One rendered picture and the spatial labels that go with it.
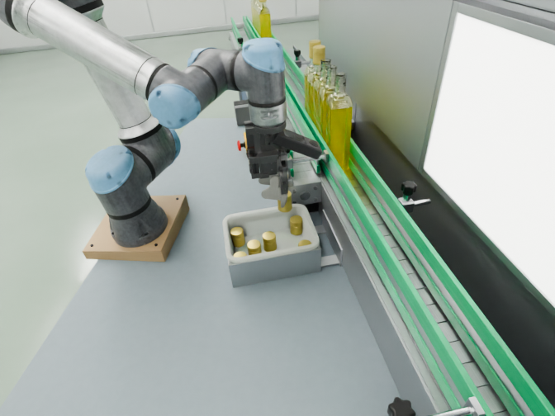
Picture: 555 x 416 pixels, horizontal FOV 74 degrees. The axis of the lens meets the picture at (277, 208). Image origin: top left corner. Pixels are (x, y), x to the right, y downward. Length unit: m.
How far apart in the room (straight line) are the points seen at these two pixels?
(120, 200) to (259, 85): 0.46
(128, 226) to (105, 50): 0.45
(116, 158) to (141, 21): 6.04
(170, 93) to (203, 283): 0.49
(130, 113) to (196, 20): 5.92
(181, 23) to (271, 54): 6.21
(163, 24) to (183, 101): 6.27
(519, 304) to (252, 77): 0.61
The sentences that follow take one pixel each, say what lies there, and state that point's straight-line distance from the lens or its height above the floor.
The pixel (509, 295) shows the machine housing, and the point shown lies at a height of 0.90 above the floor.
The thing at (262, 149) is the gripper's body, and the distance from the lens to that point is 0.80.
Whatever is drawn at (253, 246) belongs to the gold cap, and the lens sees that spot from 0.92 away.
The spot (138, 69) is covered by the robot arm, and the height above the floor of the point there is 1.26.
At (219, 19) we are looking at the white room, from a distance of 6.89.
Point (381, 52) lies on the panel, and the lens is 1.03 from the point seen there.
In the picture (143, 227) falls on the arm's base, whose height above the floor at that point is 0.83.
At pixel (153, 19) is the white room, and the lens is 6.91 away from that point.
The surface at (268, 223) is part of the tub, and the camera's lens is 1.00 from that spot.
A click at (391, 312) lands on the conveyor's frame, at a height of 0.88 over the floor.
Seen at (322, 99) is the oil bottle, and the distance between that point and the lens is 1.01.
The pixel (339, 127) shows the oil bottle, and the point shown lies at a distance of 0.98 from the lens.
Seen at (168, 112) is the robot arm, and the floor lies 1.20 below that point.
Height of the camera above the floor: 1.45
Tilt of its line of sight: 38 degrees down
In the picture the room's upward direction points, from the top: 4 degrees counter-clockwise
